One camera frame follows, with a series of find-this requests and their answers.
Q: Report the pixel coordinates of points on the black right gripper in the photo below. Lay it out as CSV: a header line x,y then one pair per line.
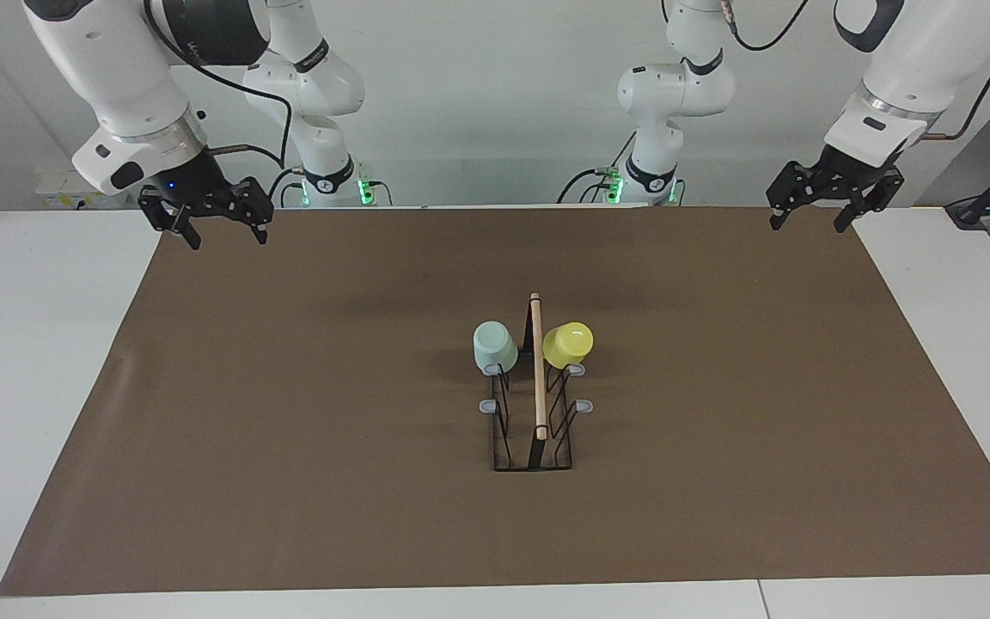
x,y
194,180

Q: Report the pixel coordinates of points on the brown table mat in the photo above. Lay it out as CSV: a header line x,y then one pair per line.
x,y
332,516

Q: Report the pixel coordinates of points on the white power strip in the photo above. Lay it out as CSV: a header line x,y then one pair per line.
x,y
57,193

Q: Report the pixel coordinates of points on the pale green plastic cup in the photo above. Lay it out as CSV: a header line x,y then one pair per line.
x,y
495,348

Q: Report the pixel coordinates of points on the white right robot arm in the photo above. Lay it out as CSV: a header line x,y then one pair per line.
x,y
117,77

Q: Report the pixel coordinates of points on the yellow plastic cup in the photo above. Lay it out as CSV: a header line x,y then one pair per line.
x,y
568,344

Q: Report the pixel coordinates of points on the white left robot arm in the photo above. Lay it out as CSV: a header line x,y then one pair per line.
x,y
675,90

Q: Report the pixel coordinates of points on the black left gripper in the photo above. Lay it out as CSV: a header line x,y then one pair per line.
x,y
843,172

